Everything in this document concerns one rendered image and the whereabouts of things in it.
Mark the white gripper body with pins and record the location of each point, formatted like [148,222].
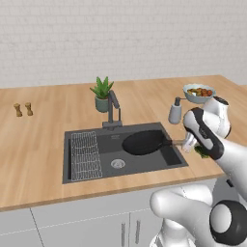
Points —
[189,143]

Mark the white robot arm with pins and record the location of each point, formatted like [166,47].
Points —
[196,209]

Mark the green sponge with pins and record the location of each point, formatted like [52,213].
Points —
[202,151]

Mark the black frying pan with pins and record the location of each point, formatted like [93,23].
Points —
[143,143]

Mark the silver sink drain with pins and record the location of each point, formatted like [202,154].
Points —
[117,163]

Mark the dark grey sink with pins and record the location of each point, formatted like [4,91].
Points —
[109,151]

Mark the grey soap dispenser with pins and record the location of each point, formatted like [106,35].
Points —
[175,113]

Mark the grey bowl of fruit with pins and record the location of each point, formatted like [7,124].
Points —
[197,94]

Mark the dark grey tap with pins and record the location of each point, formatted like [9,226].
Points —
[111,111]

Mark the grey cupboard door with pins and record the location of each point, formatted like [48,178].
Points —
[19,240]
[146,230]
[83,233]

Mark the green plant in grey pot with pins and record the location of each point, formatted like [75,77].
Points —
[102,91]

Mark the grey drawer front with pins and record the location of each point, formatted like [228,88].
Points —
[14,222]
[93,207]

